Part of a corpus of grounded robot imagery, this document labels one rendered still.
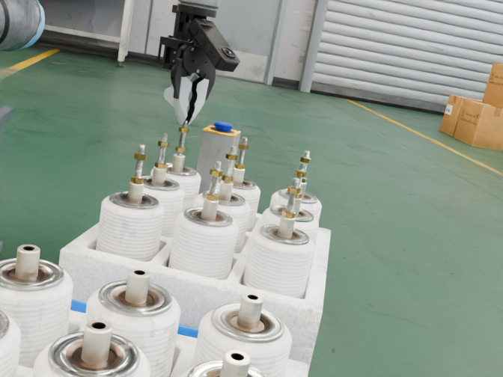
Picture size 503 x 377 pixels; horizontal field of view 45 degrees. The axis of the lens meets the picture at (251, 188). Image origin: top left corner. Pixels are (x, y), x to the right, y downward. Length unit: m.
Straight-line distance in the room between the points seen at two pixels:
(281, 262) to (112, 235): 0.25
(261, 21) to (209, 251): 5.27
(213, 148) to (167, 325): 0.71
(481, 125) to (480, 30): 2.31
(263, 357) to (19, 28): 0.86
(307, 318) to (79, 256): 0.34
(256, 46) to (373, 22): 1.18
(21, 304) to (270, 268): 0.38
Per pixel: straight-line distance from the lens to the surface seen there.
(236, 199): 1.04
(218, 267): 0.91
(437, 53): 6.61
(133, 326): 0.61
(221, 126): 1.29
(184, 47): 1.10
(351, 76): 6.28
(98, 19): 6.03
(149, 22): 6.01
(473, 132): 4.65
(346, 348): 1.18
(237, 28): 6.05
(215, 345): 0.60
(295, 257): 0.88
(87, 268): 0.92
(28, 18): 1.29
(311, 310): 0.87
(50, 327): 0.66
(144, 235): 0.92
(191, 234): 0.89
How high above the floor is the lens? 0.54
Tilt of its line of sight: 15 degrees down
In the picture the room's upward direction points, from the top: 11 degrees clockwise
